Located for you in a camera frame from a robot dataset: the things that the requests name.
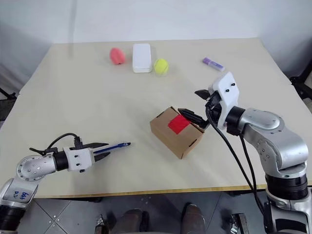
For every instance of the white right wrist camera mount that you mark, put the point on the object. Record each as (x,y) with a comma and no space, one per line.
(228,97)

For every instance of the dark rounded shape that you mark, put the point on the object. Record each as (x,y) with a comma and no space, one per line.
(132,223)
(195,219)

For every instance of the metal caster bracket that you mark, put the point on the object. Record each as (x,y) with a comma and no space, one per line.
(239,224)
(101,224)

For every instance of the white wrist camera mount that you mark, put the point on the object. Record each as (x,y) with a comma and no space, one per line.
(228,97)
(79,158)

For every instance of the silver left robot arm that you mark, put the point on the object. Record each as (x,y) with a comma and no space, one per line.
(31,168)

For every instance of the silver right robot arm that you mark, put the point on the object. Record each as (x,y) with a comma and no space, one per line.
(275,139)

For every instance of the red block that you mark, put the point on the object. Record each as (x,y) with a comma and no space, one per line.
(178,124)

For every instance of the purple highlighter pen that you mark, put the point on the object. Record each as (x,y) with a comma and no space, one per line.
(212,64)

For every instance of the white rectangular box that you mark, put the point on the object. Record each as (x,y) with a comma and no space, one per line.
(142,57)

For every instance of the pink rounded toy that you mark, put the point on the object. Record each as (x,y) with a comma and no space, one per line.
(117,56)

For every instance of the yellow tennis ball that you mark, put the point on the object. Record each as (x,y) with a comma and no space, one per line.
(161,66)

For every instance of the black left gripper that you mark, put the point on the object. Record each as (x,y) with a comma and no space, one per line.
(94,156)

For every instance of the brown cardboard box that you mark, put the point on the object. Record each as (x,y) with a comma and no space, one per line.
(170,141)

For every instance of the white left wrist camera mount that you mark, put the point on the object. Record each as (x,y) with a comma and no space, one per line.
(79,158)

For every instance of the black metal stand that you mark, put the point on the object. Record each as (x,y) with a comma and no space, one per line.
(302,83)
(7,93)

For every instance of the blue pen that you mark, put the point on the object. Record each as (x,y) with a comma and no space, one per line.
(114,147)

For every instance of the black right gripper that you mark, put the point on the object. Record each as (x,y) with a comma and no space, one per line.
(214,107)

